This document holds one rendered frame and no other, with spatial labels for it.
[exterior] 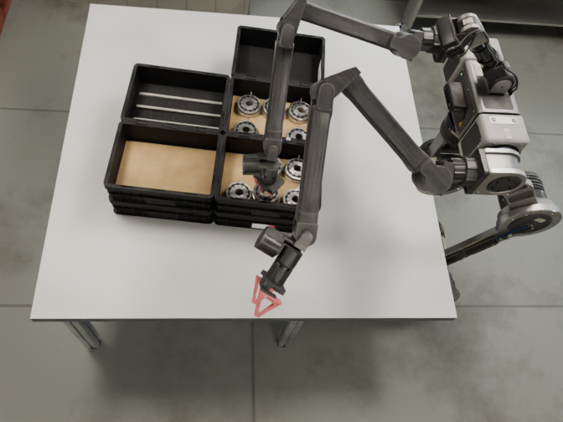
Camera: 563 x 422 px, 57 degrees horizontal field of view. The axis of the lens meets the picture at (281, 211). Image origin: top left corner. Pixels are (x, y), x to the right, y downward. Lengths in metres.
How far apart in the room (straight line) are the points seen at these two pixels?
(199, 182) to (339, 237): 0.61
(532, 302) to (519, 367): 0.39
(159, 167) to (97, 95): 0.56
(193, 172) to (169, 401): 1.12
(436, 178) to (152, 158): 1.15
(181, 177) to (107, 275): 0.46
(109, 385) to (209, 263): 0.90
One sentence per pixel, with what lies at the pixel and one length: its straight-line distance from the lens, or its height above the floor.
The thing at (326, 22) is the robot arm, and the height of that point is 1.49.
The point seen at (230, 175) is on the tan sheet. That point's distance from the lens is 2.07.
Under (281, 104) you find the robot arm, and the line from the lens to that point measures 1.71.
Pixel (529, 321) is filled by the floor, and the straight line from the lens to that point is 3.20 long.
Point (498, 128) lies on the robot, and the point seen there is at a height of 1.53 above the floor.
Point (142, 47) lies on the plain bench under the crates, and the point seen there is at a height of 0.70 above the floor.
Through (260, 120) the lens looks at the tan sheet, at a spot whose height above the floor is 0.83.
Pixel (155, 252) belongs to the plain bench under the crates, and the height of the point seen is 0.70.
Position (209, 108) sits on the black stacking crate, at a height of 0.83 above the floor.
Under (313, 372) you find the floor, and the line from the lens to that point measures 2.68.
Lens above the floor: 2.59
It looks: 61 degrees down
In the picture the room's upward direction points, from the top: 15 degrees clockwise
